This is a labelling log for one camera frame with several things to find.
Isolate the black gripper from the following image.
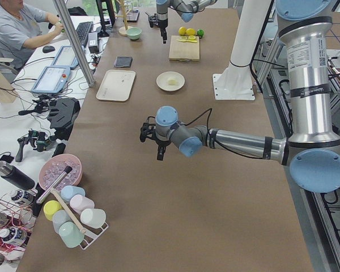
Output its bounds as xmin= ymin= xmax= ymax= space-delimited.
xmin=157 ymin=19 xmax=168 ymax=43
xmin=155 ymin=139 xmax=170 ymax=160

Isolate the beige round shallow bowl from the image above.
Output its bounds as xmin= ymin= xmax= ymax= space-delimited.
xmin=156 ymin=71 xmax=185 ymax=92

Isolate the white steamed bun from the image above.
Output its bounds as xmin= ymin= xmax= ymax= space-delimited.
xmin=167 ymin=79 xmax=177 ymax=86

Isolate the cream rabbit serving tray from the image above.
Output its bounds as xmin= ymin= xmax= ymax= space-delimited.
xmin=96 ymin=70 xmax=136 ymax=102

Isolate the whole lemon upper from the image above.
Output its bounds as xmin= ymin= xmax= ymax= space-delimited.
xmin=178 ymin=27 xmax=187 ymax=36

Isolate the whole lemon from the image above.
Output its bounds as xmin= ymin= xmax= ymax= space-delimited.
xmin=185 ymin=28 xmax=197 ymax=36
xmin=178 ymin=27 xmax=187 ymax=36

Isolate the yellow plastic knife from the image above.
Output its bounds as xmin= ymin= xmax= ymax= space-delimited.
xmin=177 ymin=39 xmax=198 ymax=43

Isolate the wooden cutting board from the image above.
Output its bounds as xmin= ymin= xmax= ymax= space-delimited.
xmin=169 ymin=35 xmax=200 ymax=61

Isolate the whole lemon lower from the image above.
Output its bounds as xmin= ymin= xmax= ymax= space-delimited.
xmin=185 ymin=28 xmax=197 ymax=36

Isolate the mint green bowl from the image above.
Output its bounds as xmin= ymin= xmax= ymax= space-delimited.
xmin=126 ymin=27 xmax=142 ymax=41

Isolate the green lime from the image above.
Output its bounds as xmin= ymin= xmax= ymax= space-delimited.
xmin=197 ymin=29 xmax=205 ymax=39

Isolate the wooden cup tree stand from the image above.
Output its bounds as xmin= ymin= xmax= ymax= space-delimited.
xmin=115 ymin=0 xmax=133 ymax=36

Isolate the folded grey cloth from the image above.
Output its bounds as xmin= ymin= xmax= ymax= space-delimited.
xmin=114 ymin=56 xmax=133 ymax=68

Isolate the black monitor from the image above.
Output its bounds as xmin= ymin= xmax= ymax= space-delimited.
xmin=96 ymin=0 xmax=116 ymax=37

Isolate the black keyboard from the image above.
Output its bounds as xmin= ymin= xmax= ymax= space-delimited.
xmin=76 ymin=22 xmax=93 ymax=47

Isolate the white cup on rack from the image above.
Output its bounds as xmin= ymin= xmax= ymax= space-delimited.
xmin=80 ymin=208 xmax=107 ymax=228

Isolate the steel muddler black tip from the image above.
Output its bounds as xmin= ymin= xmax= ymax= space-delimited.
xmin=36 ymin=166 xmax=73 ymax=205

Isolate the pink cup on rack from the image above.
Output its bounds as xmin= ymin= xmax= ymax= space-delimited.
xmin=69 ymin=194 xmax=95 ymax=215

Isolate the blue teach pendant far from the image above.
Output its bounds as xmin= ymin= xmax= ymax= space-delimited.
xmin=52 ymin=46 xmax=78 ymax=70

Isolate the blue teach pendant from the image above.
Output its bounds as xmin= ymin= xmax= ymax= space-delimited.
xmin=31 ymin=66 xmax=71 ymax=94
xmin=52 ymin=46 xmax=78 ymax=70

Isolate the blue cup on rack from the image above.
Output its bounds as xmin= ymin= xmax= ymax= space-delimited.
xmin=60 ymin=185 xmax=86 ymax=203

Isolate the pink bowl of ice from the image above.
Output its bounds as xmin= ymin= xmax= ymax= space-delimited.
xmin=39 ymin=154 xmax=82 ymax=191

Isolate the black computer mouse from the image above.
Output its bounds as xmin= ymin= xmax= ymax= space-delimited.
xmin=42 ymin=45 xmax=55 ymax=53

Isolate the blue teach pendant near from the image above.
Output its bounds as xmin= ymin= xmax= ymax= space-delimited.
xmin=31 ymin=66 xmax=71 ymax=94

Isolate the grey cup on rack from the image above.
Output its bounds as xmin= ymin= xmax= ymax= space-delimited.
xmin=52 ymin=210 xmax=72 ymax=234

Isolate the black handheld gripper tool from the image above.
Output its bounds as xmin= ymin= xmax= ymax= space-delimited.
xmin=15 ymin=129 xmax=57 ymax=162

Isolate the mint cup on rack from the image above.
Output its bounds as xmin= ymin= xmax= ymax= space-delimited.
xmin=58 ymin=222 xmax=84 ymax=248

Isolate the yellow cup on rack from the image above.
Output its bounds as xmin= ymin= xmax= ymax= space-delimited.
xmin=43 ymin=200 xmax=63 ymax=221

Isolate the seated person grey shirt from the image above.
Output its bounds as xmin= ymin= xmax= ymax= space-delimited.
xmin=0 ymin=1 xmax=63 ymax=70

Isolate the black thermos bottle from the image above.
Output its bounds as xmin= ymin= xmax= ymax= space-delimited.
xmin=0 ymin=160 xmax=35 ymax=190

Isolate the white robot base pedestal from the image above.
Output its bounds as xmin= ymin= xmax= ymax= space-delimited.
xmin=213 ymin=0 xmax=274 ymax=100

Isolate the aluminium frame post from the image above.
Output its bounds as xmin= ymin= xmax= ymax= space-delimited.
xmin=53 ymin=0 xmax=95 ymax=87

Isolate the white wire cup rack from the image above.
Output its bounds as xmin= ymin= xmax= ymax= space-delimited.
xmin=50 ymin=189 xmax=109 ymax=250

